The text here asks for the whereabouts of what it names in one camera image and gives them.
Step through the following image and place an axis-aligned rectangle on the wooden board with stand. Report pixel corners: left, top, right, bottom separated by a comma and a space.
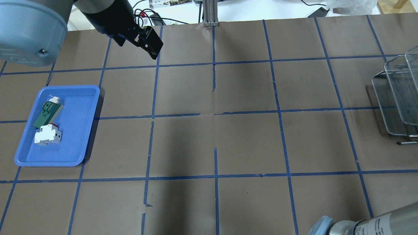
377, 0, 417, 14

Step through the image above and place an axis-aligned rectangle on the black power adapter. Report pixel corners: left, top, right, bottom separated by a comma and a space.
307, 7, 330, 18

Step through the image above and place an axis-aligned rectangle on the crumpled plastic bag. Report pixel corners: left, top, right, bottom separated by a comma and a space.
326, 0, 378, 15

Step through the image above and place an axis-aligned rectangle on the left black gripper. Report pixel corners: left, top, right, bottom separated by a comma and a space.
111, 22, 163, 60

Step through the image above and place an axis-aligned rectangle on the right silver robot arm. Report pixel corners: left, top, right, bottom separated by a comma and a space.
308, 202, 418, 235

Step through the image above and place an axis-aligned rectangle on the aluminium frame post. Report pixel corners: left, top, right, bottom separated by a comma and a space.
202, 0, 219, 27

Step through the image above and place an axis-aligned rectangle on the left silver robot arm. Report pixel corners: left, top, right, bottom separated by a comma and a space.
0, 0, 163, 67

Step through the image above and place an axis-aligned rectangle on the blue plastic tray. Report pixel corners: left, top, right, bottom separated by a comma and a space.
14, 85, 100, 167

